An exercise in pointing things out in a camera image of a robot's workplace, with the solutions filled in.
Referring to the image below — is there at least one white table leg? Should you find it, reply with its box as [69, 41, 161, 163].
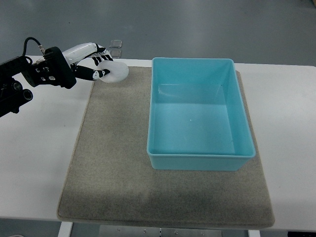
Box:
[58, 222, 73, 237]
[248, 230, 261, 237]

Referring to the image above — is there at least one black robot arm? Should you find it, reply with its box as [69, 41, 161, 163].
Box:
[0, 37, 45, 117]

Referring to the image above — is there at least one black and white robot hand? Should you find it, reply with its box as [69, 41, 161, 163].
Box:
[34, 43, 113, 89]

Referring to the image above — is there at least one white frog toy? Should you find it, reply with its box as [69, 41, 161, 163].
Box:
[97, 60, 129, 83]

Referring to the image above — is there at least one blue plastic box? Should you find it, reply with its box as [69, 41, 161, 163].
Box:
[147, 57, 256, 171]

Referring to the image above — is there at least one metal table crossbar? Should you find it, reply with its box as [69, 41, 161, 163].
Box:
[98, 225, 222, 237]

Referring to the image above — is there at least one white table leg right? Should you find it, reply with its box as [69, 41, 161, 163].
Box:
[248, 230, 261, 237]

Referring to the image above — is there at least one grey felt mat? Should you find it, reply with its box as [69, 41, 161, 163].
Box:
[57, 67, 275, 229]

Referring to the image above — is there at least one white table leg left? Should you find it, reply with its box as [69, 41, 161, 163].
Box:
[58, 222, 73, 237]

